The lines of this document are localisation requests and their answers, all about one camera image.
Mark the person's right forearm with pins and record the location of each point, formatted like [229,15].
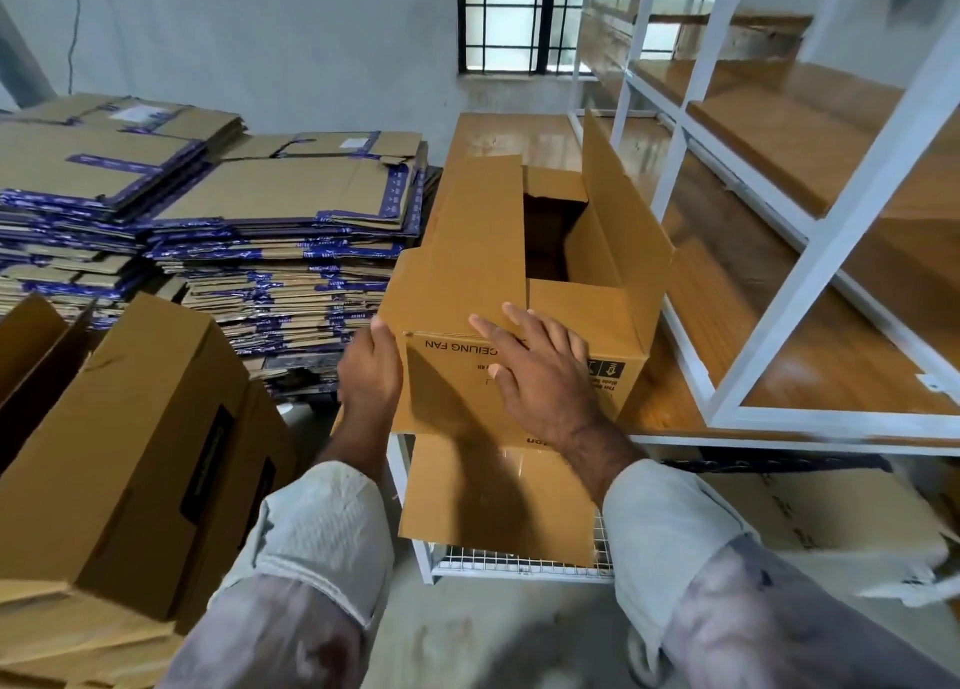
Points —
[600,464]

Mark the person's left forearm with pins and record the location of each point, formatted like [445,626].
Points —
[357,459]

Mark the person's right hand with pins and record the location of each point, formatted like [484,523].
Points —
[548,381]

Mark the wooden table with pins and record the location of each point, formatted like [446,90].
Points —
[503,133]

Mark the person's left hand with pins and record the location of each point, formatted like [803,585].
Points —
[368,389]

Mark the assembled boxes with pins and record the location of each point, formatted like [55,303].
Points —
[75,644]

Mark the stack of cardboard boxes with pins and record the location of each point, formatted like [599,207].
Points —
[75,156]
[270,186]

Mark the person's light grey shirt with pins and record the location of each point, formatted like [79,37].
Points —
[300,561]

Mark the white metal shelf rack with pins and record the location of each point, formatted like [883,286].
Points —
[840,225]

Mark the black framed window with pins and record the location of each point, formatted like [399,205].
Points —
[503,13]

